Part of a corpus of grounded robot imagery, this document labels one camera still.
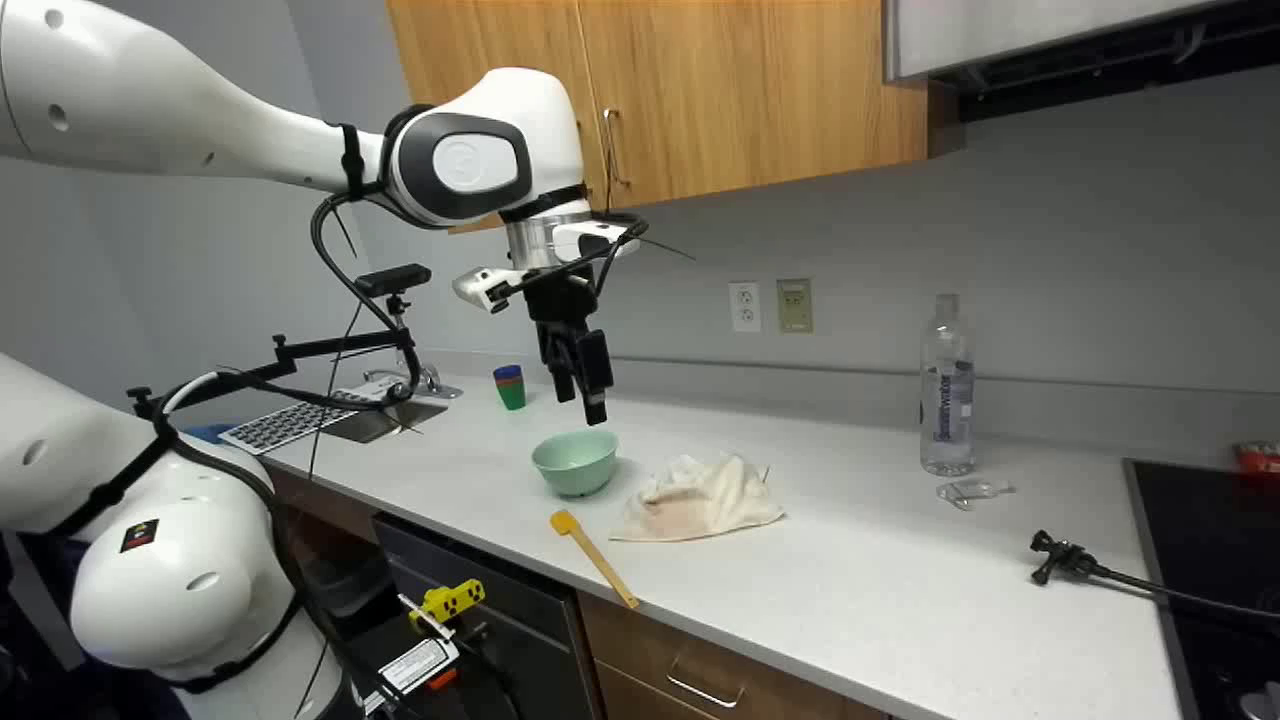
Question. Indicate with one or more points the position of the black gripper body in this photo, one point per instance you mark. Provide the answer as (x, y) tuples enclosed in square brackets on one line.
[(561, 305)]

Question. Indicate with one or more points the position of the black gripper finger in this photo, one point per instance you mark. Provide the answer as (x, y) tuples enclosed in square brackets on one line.
[(592, 383), (557, 367)]

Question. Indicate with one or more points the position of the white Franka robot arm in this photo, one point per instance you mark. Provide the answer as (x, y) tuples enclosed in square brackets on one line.
[(132, 92)]

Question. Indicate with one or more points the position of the light blue-green bowl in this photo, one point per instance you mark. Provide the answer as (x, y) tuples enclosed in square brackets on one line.
[(575, 460)]

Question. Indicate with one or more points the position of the cream stained cloth towel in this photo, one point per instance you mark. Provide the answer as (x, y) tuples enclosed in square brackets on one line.
[(706, 504)]

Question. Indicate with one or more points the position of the yellow hand tool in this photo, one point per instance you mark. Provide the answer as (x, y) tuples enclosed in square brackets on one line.
[(457, 598)]

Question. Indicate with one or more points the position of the black dishwasher front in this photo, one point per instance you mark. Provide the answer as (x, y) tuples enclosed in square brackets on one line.
[(534, 643)]

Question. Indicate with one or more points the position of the silver laptop with keyboard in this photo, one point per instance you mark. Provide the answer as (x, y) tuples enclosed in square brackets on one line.
[(287, 425)]

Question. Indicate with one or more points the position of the wooden base cabinet drawer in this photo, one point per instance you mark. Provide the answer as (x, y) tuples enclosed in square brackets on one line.
[(643, 666)]

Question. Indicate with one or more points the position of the white and red device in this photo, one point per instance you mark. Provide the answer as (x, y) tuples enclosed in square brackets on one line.
[(422, 666)]

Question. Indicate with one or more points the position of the clear plastic water bottle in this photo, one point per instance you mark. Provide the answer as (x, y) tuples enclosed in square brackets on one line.
[(949, 401)]

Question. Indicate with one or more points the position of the clear plastic wrapper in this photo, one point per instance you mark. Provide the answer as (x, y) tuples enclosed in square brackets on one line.
[(973, 494)]

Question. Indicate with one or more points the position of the steel range hood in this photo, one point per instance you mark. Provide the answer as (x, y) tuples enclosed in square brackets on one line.
[(1041, 32)]

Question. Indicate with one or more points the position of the black glass stovetop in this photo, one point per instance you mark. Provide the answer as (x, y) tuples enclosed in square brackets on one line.
[(1222, 572)]

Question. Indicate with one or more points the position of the small red object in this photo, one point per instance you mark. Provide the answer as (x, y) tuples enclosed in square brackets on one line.
[(1258, 459)]

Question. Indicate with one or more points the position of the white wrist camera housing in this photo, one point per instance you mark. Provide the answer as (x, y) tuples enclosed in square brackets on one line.
[(485, 286)]

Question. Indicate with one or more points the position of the white wall power outlet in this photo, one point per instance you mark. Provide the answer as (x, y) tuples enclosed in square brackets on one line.
[(744, 309)]

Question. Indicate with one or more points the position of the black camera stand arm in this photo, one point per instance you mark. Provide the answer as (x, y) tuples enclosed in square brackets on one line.
[(392, 282)]

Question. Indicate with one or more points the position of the beige wall switch plate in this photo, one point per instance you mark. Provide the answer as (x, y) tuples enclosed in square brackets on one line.
[(793, 305)]

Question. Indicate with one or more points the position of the wooden wall cabinet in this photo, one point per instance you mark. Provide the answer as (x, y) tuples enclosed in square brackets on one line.
[(744, 81)]

